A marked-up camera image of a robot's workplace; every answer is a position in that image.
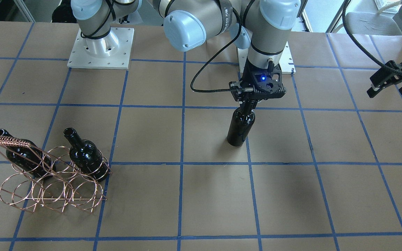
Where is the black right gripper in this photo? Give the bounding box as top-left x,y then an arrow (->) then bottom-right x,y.
229,59 -> 261,110

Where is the dark wine bottle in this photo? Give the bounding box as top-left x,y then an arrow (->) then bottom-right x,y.
226,105 -> 255,147

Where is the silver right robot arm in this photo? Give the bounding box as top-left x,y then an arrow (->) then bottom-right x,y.
68,0 -> 303,109

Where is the dark bottle at basket corner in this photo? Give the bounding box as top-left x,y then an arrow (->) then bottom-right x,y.
63,127 -> 109,182

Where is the grey chair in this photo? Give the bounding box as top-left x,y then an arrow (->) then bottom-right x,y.
344,0 -> 402,36

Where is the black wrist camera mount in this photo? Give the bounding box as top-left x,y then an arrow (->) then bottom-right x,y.
248,59 -> 286,100

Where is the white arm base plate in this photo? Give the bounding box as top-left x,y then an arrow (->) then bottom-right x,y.
67,28 -> 135,70
236,42 -> 296,74

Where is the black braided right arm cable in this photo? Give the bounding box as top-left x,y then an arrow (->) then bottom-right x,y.
191,7 -> 247,93

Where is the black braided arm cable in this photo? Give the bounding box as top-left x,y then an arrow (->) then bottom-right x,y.
342,0 -> 402,79
191,7 -> 247,93

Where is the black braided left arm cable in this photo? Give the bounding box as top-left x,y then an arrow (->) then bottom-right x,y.
342,0 -> 402,79

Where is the copper wire wine basket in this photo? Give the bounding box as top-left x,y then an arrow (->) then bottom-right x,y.
0,146 -> 107,213

